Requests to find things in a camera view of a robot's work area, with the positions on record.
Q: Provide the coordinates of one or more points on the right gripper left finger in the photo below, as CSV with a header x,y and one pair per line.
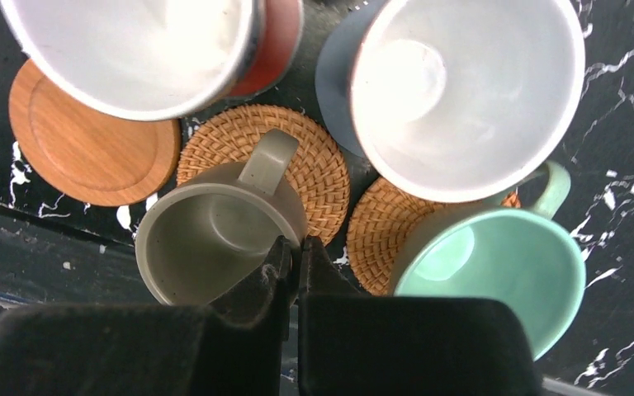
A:
x,y
136,349

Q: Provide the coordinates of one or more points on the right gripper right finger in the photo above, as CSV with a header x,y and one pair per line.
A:
x,y
355,344

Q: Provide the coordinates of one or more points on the woven rattan coaster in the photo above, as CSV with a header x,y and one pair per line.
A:
x,y
317,172
382,219

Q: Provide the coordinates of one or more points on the small olive cup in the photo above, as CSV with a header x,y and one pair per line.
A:
x,y
209,233

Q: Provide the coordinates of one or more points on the teal green bowl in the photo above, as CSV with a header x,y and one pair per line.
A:
x,y
520,257

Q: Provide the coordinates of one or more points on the smooth wooden coaster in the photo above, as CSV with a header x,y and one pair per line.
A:
x,y
85,154

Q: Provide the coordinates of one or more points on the small white cup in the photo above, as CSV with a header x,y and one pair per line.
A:
x,y
455,101

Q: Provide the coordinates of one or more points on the blue round coaster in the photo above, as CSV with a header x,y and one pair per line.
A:
x,y
333,70

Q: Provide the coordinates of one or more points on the white cup dark outside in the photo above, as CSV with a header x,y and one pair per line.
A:
x,y
140,60

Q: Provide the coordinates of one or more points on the red round coaster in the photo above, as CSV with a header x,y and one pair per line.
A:
x,y
280,31

